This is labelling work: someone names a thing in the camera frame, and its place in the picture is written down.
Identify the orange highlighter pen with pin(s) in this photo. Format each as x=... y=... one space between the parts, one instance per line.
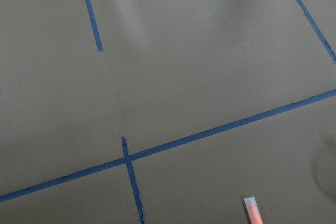
x=253 y=211

